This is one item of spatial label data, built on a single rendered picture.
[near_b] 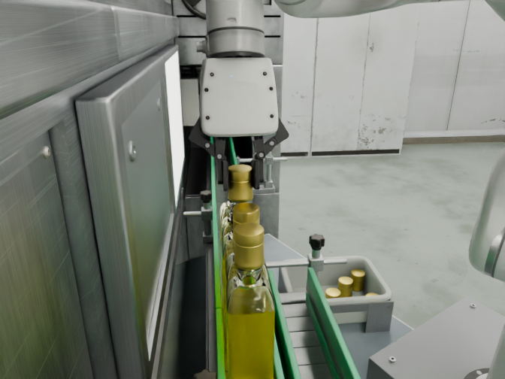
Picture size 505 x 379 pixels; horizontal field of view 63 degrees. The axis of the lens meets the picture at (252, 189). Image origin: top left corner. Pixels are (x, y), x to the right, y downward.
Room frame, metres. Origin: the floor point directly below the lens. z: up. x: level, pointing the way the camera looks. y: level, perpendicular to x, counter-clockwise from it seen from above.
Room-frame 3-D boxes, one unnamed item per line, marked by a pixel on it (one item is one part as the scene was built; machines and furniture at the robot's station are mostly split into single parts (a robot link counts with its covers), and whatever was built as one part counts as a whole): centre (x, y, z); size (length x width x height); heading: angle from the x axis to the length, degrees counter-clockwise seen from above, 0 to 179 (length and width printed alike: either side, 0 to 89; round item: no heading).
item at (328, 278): (0.80, -0.18, 0.80); 0.22 x 0.17 x 0.09; 96
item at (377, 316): (0.80, -0.16, 0.79); 0.27 x 0.17 x 0.08; 96
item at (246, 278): (0.42, 0.00, 1.12); 0.03 x 0.03 x 0.05
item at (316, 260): (0.68, -0.10, 0.95); 0.17 x 0.03 x 0.12; 96
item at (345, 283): (0.83, -0.22, 0.79); 0.04 x 0.04 x 0.04
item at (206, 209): (0.90, 0.13, 0.94); 0.07 x 0.04 x 0.13; 96
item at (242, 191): (0.53, 0.02, 1.17); 0.04 x 0.04 x 0.04
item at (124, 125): (0.79, 0.18, 1.15); 0.90 x 0.03 x 0.34; 6
